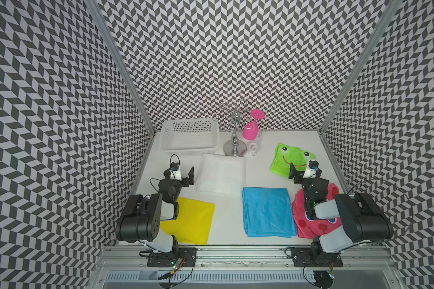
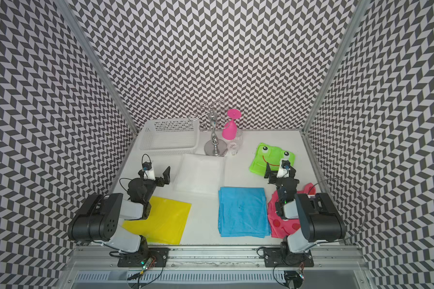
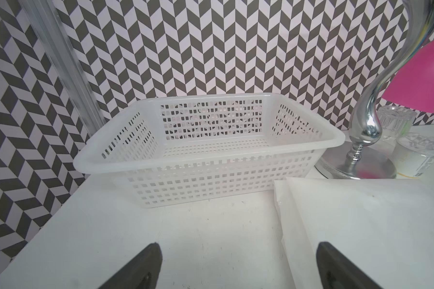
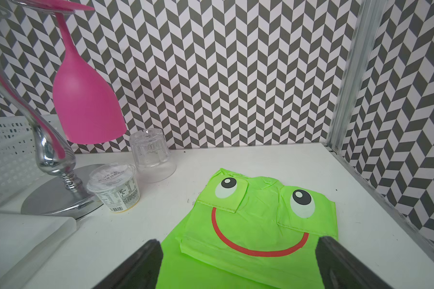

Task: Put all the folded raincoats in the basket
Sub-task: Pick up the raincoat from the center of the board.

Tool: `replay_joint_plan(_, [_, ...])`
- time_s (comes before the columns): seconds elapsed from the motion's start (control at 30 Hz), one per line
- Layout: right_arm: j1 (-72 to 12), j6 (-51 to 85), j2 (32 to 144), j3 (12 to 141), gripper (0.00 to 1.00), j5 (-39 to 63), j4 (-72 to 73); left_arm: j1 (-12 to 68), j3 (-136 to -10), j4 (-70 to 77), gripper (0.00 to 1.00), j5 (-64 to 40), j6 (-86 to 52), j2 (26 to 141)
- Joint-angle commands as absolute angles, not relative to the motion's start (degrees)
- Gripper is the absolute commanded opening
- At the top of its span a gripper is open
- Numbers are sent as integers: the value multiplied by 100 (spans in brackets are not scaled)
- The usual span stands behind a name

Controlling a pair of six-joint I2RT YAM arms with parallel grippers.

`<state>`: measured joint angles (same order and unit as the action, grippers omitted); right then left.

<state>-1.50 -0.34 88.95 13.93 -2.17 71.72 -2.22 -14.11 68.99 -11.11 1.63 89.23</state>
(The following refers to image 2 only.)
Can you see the right aluminium corner post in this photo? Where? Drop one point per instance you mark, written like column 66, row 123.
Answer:
column 347, row 39

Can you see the yellow raincoat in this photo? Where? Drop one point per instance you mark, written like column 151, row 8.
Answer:
column 165, row 224

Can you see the blue folded towel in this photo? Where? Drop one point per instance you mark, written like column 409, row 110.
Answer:
column 243, row 212

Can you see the white plastic perforated basket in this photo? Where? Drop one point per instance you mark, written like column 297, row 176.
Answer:
column 169, row 137

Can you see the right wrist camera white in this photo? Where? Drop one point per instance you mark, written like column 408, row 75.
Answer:
column 284, row 169

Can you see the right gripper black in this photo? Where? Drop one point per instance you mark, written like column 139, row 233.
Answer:
column 273, row 174

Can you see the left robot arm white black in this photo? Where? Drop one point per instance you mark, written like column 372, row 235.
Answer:
column 100, row 217

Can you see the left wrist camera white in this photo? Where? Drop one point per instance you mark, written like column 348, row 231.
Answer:
column 147, row 171

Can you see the aluminium corner post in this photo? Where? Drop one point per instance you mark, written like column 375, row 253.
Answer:
column 347, row 39
column 79, row 34

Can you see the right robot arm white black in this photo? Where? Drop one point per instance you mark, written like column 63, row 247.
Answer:
column 301, row 219

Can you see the left aluminium corner post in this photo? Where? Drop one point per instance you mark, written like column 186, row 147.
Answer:
column 79, row 34

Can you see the green frog raincoat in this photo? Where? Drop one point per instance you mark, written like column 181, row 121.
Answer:
column 269, row 155

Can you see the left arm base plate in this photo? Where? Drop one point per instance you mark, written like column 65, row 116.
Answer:
column 156, row 257

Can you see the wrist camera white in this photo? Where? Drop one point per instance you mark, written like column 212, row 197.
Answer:
column 284, row 169
column 147, row 171

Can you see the pink plastic wine glass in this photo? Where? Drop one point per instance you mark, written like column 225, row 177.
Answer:
column 230, row 128

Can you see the pink cartoon raincoat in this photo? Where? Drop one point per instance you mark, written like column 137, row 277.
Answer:
column 281, row 228

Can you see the aluminium front rail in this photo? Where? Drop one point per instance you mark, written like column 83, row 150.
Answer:
column 325, row 257

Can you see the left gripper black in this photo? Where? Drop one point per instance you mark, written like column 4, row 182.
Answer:
column 166, row 178

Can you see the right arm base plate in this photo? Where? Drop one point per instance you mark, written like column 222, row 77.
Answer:
column 275, row 257

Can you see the clear wine glass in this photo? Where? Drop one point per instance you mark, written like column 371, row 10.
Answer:
column 235, row 145

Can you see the silver metal glass rack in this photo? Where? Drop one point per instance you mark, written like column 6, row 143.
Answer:
column 215, row 146

